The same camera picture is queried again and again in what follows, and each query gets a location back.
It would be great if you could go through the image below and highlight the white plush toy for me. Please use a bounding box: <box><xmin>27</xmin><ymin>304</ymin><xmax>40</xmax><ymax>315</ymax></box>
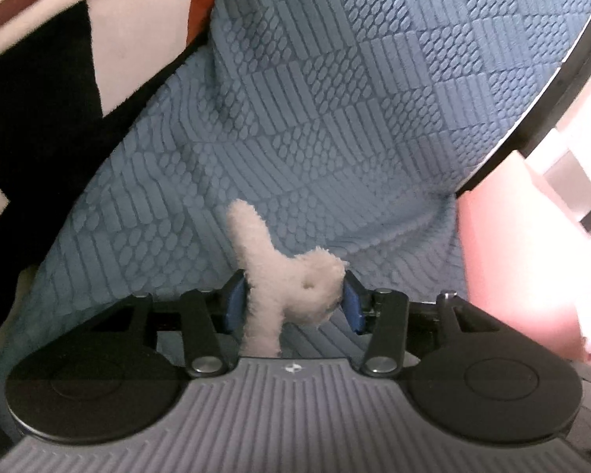
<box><xmin>225</xmin><ymin>199</ymin><xmax>348</xmax><ymax>358</ymax></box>

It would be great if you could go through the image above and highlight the black white red fleece blanket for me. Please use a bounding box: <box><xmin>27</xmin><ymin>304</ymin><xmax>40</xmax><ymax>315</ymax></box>
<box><xmin>0</xmin><ymin>0</ymin><xmax>237</xmax><ymax>316</ymax></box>

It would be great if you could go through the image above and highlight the blue textured blanket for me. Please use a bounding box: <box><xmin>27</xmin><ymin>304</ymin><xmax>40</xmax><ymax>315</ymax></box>
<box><xmin>0</xmin><ymin>0</ymin><xmax>591</xmax><ymax>405</ymax></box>

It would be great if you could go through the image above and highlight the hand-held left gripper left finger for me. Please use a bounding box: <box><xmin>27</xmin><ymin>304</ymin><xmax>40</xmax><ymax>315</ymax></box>
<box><xmin>85</xmin><ymin>275</ymin><xmax>251</xmax><ymax>379</ymax></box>

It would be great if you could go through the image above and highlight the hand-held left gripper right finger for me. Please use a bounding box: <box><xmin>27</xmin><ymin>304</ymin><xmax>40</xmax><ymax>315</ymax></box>
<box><xmin>342</xmin><ymin>273</ymin><xmax>504</xmax><ymax>379</ymax></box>

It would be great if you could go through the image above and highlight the white cabinet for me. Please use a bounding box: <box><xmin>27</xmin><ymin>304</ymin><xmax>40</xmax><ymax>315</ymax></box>
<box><xmin>519</xmin><ymin>39</ymin><xmax>591</xmax><ymax>241</ymax></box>

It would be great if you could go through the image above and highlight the black frame bar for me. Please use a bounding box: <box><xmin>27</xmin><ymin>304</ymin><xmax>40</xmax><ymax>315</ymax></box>
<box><xmin>454</xmin><ymin>0</ymin><xmax>591</xmax><ymax>194</ymax></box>

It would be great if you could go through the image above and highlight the pink cardboard box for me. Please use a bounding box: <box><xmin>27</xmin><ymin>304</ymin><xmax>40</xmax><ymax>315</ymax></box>
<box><xmin>457</xmin><ymin>150</ymin><xmax>591</xmax><ymax>366</ymax></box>

